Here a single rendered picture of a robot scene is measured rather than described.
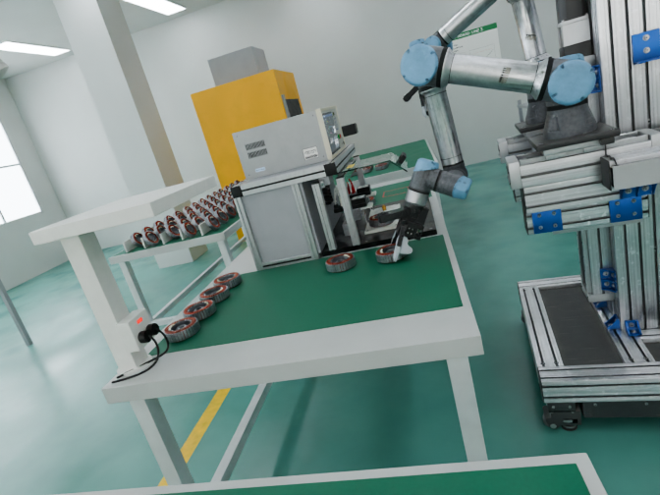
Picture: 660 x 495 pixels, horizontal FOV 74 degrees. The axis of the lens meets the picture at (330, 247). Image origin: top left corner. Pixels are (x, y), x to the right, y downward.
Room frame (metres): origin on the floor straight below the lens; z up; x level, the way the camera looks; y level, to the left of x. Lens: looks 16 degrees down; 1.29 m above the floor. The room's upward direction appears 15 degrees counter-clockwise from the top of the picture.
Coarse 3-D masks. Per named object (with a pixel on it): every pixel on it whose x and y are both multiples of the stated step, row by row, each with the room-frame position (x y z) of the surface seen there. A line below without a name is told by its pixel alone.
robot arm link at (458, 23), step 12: (480, 0) 1.91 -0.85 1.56; (492, 0) 1.90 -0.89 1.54; (468, 12) 1.94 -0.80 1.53; (480, 12) 1.93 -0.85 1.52; (444, 24) 2.01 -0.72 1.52; (456, 24) 1.96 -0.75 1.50; (468, 24) 1.96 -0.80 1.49; (432, 36) 2.00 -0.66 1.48; (444, 36) 1.99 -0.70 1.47; (456, 36) 2.00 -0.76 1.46
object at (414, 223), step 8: (416, 208) 1.44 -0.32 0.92; (424, 208) 1.45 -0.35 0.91; (408, 216) 1.46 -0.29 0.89; (416, 216) 1.46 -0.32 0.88; (424, 216) 1.45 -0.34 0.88; (400, 224) 1.46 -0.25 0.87; (408, 224) 1.44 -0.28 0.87; (416, 224) 1.44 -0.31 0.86; (408, 232) 1.45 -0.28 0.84; (416, 232) 1.46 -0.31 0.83
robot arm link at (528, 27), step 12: (516, 0) 1.96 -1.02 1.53; (528, 0) 1.94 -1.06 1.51; (516, 12) 1.98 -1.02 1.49; (528, 12) 1.94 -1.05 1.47; (528, 24) 1.94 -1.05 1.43; (528, 36) 1.95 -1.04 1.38; (540, 36) 1.94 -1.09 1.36; (528, 48) 1.95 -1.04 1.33; (540, 48) 1.93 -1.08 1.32; (528, 60) 1.96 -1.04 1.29; (540, 60) 1.92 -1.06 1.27
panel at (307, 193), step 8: (304, 184) 1.77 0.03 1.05; (304, 192) 1.74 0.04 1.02; (312, 192) 1.86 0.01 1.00; (304, 200) 1.73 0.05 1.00; (312, 200) 1.82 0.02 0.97; (312, 208) 1.79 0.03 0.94; (328, 208) 2.07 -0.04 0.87; (312, 216) 1.75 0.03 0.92; (336, 216) 2.19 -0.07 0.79; (312, 224) 1.72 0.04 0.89; (320, 224) 1.84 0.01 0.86; (312, 232) 1.73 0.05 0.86; (320, 232) 1.81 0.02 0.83; (320, 240) 1.77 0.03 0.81; (320, 248) 1.74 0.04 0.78
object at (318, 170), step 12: (336, 156) 1.89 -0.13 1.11; (348, 156) 2.05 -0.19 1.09; (300, 168) 1.81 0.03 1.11; (312, 168) 1.70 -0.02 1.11; (324, 168) 1.69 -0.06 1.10; (336, 168) 1.69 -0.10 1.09; (252, 180) 1.85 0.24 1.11; (264, 180) 1.75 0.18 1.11; (276, 180) 1.74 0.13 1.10; (288, 180) 1.73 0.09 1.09; (300, 180) 1.71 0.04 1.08; (240, 192) 1.78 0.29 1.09; (252, 192) 1.76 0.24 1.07
